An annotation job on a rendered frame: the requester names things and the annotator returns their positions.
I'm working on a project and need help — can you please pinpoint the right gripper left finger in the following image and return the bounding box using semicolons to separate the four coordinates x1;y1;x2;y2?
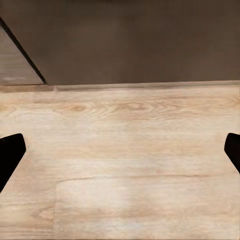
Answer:
0;133;26;193

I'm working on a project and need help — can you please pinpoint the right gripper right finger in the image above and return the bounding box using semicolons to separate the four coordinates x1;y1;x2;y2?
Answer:
224;133;240;173

